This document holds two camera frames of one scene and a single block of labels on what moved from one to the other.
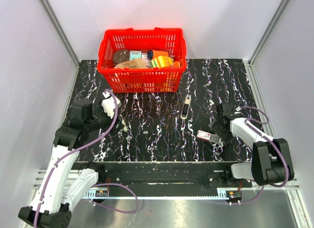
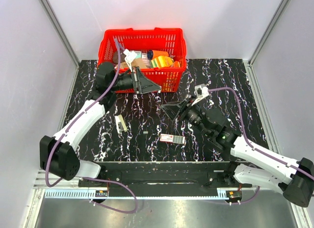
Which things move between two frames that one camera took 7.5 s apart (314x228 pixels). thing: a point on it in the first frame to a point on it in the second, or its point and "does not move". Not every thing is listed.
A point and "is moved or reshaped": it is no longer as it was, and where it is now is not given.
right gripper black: x=225 y=138 to x=181 y=109
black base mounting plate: x=169 y=176 does not move
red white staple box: x=203 y=135 is moved or reshaped
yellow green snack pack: x=162 y=61 does not move
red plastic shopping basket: x=142 y=80 does not move
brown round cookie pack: x=120 y=56 does not move
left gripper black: x=117 y=126 to x=144 y=85
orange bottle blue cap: x=152 y=54 does not move
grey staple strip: x=214 y=137 is moved or reshaped
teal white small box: x=135 y=54 does not move
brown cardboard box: x=136 y=63 does not move
